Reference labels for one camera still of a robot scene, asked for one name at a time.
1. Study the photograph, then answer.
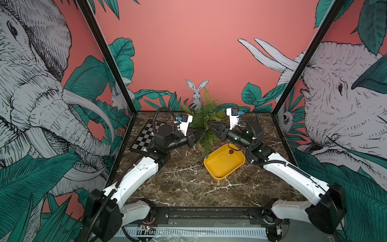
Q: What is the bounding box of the left black frame post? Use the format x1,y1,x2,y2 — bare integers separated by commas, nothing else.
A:
76,0,137,115

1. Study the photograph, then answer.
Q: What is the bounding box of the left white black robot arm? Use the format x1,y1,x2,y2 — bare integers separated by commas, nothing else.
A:
76,114,204,242

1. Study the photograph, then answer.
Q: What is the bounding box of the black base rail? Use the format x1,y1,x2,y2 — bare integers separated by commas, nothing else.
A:
121,204,296,227

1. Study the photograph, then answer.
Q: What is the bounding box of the yellow plastic tray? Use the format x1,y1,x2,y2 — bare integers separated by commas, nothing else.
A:
204,144,246,180

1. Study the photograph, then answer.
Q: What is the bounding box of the black white chessboard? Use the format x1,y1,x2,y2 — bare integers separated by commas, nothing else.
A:
130,119,154,153

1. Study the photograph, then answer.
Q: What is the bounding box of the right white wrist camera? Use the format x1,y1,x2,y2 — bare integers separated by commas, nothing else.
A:
226,108,243,130

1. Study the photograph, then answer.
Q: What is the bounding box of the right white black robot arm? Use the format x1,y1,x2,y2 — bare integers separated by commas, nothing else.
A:
209,122,346,235

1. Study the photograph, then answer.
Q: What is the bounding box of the right black frame post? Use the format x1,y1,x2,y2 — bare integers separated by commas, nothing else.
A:
271,0,346,117

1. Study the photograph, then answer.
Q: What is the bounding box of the black frame post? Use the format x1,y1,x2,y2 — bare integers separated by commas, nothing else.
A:
76,0,137,115
271,0,346,117

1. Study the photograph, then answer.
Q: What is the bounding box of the small green christmas tree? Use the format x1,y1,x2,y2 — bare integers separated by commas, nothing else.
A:
182,88,226,158

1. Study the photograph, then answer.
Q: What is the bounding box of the white slotted cable duct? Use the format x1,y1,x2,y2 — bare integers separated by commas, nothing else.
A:
118,227,268,240

